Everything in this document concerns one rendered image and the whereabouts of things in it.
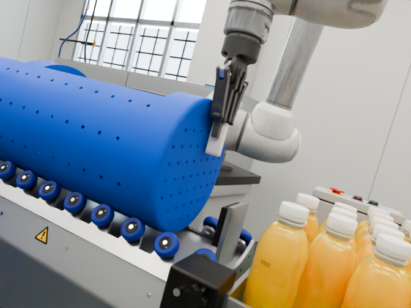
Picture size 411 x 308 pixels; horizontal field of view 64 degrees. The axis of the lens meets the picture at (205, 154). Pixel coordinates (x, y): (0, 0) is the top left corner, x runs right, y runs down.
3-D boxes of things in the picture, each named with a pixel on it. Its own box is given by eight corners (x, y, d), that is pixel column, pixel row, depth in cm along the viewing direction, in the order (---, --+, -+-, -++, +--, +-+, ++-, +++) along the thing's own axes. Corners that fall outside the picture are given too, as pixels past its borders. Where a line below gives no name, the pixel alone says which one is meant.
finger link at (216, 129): (225, 114, 66) (219, 112, 63) (219, 139, 66) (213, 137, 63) (219, 112, 66) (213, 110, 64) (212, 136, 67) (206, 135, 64)
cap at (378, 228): (403, 250, 45) (407, 238, 45) (372, 239, 46) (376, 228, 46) (398, 244, 49) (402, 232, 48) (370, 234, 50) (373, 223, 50)
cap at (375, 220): (379, 228, 57) (382, 219, 57) (400, 238, 53) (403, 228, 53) (364, 227, 55) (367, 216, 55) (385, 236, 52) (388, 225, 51)
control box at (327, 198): (307, 220, 90) (318, 184, 89) (387, 249, 82) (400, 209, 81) (301, 227, 81) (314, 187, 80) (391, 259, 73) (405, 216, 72)
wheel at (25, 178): (20, 194, 72) (14, 189, 70) (18, 179, 74) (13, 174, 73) (40, 184, 72) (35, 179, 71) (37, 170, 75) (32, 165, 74)
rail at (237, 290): (281, 244, 79) (284, 233, 79) (284, 245, 79) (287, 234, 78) (218, 314, 43) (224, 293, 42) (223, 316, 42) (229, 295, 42)
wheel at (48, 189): (43, 205, 69) (38, 200, 67) (40, 190, 71) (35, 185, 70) (63, 195, 69) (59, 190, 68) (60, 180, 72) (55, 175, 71)
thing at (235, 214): (222, 255, 69) (238, 198, 68) (233, 259, 68) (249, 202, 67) (203, 268, 60) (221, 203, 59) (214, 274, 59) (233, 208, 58)
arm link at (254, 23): (277, 22, 67) (270, 51, 68) (237, 18, 71) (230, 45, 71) (267, 3, 59) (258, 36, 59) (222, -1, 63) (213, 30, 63)
